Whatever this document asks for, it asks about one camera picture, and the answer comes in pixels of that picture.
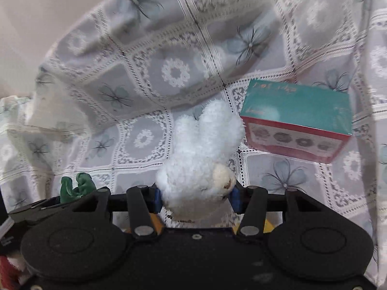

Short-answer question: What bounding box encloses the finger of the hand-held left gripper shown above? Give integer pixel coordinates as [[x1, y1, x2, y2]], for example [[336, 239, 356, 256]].
[[7, 196, 73, 223]]

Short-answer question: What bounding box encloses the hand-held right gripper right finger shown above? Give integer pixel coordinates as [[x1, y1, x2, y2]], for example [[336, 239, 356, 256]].
[[228, 184, 330, 239]]

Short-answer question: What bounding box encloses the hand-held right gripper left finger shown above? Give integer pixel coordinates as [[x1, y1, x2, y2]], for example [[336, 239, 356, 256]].
[[73, 184, 164, 240]]

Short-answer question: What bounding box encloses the white plush bunny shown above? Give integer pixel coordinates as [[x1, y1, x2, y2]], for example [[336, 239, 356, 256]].
[[155, 99, 245, 222]]

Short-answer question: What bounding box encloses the red and white garment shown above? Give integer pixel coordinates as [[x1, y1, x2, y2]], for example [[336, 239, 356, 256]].
[[0, 254, 31, 287]]

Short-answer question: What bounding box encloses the yellow box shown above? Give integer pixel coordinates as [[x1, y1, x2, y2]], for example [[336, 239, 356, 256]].
[[121, 213, 277, 234]]

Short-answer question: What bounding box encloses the red and teal box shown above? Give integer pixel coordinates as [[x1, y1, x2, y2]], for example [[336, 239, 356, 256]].
[[240, 79, 354, 162]]

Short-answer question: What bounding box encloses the white lace floral cloth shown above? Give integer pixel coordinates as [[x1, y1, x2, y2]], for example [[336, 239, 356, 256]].
[[0, 0, 387, 287]]

